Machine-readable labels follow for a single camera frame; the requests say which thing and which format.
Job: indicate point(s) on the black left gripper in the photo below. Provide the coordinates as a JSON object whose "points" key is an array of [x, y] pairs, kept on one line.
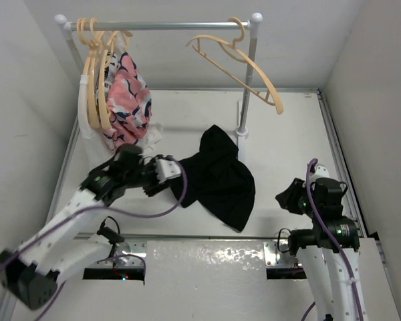
{"points": [[156, 186]]}

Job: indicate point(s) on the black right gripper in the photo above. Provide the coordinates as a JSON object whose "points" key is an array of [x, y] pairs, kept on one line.
{"points": [[286, 198]]}

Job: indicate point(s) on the black t shirt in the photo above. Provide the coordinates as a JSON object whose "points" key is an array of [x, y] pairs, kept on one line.
{"points": [[216, 179]]}

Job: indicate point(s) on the beige plastic hanger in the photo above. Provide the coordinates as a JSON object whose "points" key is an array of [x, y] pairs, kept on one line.
{"points": [[271, 96]]}

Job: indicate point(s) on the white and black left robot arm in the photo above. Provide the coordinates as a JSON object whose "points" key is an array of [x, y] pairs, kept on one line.
{"points": [[36, 270]]}

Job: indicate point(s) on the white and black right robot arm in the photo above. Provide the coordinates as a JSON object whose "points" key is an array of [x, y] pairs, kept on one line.
{"points": [[329, 251]]}

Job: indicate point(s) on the beige hanger on rack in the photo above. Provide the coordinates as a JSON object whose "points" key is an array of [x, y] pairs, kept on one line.
{"points": [[94, 40], [85, 128], [105, 61]]}

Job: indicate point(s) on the pink patterned garment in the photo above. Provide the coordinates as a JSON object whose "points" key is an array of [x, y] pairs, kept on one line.
{"points": [[129, 103]]}

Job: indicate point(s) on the white metal clothes rack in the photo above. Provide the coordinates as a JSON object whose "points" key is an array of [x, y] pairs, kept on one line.
{"points": [[184, 114]]}

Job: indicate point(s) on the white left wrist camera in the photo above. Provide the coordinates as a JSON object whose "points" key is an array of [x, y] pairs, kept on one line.
{"points": [[166, 169]]}

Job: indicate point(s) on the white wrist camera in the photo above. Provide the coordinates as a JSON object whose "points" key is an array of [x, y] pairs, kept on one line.
{"points": [[166, 169], [318, 171]]}

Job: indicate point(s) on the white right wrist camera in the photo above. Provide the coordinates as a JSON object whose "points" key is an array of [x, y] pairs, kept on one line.
{"points": [[318, 171]]}

